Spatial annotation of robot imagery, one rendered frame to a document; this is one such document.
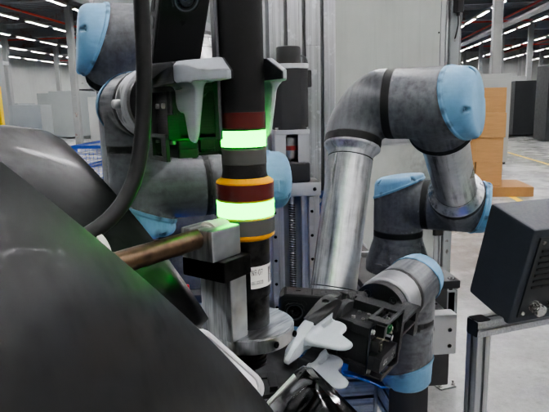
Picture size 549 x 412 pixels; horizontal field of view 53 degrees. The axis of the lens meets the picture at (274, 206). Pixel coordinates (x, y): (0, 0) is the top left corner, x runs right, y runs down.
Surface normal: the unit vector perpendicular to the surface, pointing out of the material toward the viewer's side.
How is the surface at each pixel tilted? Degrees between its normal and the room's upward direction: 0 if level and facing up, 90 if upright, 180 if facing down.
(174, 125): 89
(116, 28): 79
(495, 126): 90
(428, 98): 84
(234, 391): 73
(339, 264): 68
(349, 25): 91
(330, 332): 6
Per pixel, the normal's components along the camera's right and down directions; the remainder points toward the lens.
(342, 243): 0.01, -0.19
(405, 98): -0.44, 0.03
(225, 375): 0.94, -0.32
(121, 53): 0.27, 0.62
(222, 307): -0.58, 0.16
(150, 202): 0.35, 0.18
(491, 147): -0.12, 0.18
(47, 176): 0.54, -0.73
